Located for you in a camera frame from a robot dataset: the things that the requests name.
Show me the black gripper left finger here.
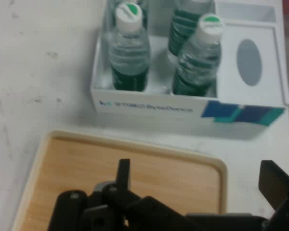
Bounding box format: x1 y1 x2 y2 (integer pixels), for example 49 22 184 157
53 158 186 231

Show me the white and blue cardboard box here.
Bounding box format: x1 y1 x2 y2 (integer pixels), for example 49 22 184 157
90 0 289 127

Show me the green label water bottle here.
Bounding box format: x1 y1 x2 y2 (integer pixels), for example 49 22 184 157
107 1 151 92
172 13 225 97
110 0 149 28
167 0 215 57

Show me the white tissue dispenser with oval hole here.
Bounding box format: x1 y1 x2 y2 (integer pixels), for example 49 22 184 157
216 23 287 108

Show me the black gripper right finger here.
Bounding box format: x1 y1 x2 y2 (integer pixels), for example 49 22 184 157
258 160 289 231

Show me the bamboo tray with cream rim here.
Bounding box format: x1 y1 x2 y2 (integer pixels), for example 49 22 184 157
12 129 228 231

